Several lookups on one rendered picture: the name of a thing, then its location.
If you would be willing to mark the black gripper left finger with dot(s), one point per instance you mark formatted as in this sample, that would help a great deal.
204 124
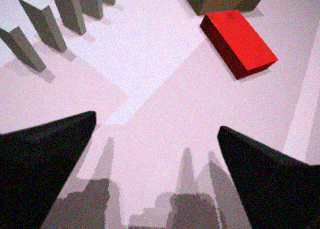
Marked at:
35 163

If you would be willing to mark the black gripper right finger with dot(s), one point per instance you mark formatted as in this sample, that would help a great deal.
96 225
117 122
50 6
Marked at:
276 190

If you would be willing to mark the red rectangular block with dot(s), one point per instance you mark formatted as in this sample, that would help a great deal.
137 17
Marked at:
241 48

